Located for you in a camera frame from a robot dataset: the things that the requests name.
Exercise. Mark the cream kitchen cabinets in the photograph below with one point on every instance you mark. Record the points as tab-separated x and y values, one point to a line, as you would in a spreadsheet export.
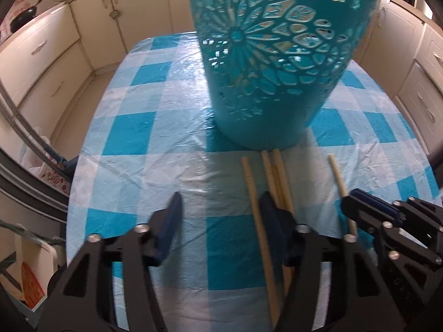
47	61

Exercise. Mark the bamboo chopstick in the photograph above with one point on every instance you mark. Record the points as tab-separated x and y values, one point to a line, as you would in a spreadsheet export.
287	205
343	192
272	292
269	172

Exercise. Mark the blue white checkered tablecloth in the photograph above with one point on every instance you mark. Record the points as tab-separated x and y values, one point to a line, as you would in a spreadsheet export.
154	134

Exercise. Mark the white folding stool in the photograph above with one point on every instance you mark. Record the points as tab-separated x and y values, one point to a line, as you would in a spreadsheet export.
29	270

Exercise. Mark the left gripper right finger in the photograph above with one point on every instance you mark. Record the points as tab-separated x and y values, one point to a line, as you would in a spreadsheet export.
359	299

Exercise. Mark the black frying pan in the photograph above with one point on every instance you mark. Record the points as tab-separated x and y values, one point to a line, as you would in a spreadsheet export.
24	17

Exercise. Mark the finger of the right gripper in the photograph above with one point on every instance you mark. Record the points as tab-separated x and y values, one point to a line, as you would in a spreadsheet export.
370	212

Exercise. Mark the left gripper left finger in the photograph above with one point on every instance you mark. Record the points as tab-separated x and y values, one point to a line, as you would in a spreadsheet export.
82	299

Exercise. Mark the teal perforated plastic basket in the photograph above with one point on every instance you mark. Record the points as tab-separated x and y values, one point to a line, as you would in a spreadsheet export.
271	64

